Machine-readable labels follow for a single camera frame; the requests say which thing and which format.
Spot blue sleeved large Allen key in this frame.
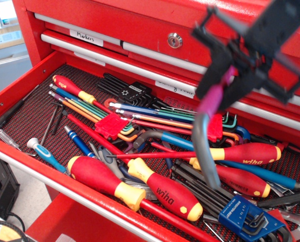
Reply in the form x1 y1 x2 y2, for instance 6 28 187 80
133 131 300 191

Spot grey blue handled pliers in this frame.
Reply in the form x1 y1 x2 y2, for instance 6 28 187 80
89 142 144 184

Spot slim red wiha screwdriver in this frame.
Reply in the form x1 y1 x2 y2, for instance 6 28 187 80
52 75 112 114

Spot black box on floor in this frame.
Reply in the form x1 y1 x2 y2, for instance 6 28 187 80
0 159 20 220

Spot wiha red yellow screwdriver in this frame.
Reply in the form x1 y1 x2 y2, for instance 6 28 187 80
67 113 204 222

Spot left colourful hex key set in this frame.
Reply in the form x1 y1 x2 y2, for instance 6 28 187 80
49 84 137 142

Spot violet Allen key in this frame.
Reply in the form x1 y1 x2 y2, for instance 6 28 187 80
191 64 237 190

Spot blue metal pen screwdriver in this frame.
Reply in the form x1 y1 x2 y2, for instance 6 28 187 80
64 126 95 158

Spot colourful hex key set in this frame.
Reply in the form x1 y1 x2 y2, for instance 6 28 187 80
49 84 137 142
109 102 251 145

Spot blue holder hex key set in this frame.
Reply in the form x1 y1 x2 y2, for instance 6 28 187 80
171 161 293 241

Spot silver cabinet lock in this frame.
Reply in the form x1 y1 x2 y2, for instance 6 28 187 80
167 33 183 48

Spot open red drawer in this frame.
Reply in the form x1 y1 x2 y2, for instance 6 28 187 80
0 51 300 242

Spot red yellow screwdriver lower right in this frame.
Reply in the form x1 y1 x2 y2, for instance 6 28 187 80
151 141 271 199

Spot right colourful hex key set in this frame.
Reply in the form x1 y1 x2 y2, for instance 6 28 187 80
109 102 251 145

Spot black small Allen key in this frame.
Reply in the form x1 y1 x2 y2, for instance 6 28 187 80
40 101 64 145

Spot black torx key set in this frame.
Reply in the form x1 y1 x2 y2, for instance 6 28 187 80
97 73 168 109

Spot blue white precision screwdriver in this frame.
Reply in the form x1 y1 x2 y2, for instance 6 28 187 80
27 138 67 173

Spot white drawer label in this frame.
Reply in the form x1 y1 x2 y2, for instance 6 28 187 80
155 81 196 99

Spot large red yellow screwdriver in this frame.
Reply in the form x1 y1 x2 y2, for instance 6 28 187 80
67 155 216 242

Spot red tool chest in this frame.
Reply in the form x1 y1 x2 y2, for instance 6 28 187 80
9 1 300 241

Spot clear handle small screwdriver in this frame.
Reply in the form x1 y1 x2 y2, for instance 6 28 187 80
0 129 21 150

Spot white markers label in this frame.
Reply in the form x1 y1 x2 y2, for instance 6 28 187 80
70 29 103 46

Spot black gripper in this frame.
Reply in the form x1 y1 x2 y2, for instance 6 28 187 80
192 1 300 111

